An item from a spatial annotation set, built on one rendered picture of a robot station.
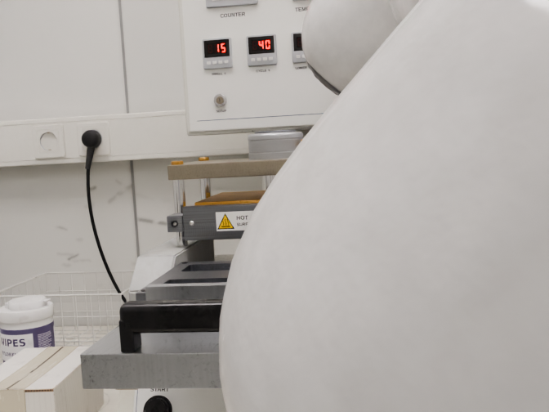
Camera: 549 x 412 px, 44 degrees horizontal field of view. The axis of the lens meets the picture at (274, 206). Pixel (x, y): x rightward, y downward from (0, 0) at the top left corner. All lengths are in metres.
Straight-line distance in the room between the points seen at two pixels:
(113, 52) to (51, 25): 0.15
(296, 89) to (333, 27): 0.63
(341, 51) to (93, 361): 0.32
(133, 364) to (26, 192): 1.08
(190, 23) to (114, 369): 0.69
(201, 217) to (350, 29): 0.48
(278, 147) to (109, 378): 0.46
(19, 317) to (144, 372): 0.60
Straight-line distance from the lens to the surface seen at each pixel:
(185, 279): 0.73
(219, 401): 0.81
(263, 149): 0.95
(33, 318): 1.17
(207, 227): 0.90
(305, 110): 1.10
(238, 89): 1.12
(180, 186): 0.93
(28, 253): 1.65
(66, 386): 0.97
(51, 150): 1.54
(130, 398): 0.84
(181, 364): 0.57
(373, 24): 0.47
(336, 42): 0.48
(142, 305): 0.57
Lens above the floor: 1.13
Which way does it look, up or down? 5 degrees down
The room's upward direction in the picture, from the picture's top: 3 degrees counter-clockwise
